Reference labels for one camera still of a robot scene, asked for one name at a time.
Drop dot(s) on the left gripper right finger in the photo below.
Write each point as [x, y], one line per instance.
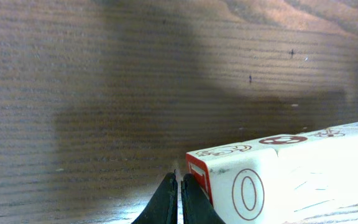
[195, 205]

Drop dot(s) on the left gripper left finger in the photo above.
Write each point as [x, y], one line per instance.
[162, 208]

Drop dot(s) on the plain white block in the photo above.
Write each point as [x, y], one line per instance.
[239, 182]

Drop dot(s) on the yellow block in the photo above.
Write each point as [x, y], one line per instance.
[284, 178]

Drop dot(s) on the white block with pattern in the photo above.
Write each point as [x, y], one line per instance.
[346, 155]

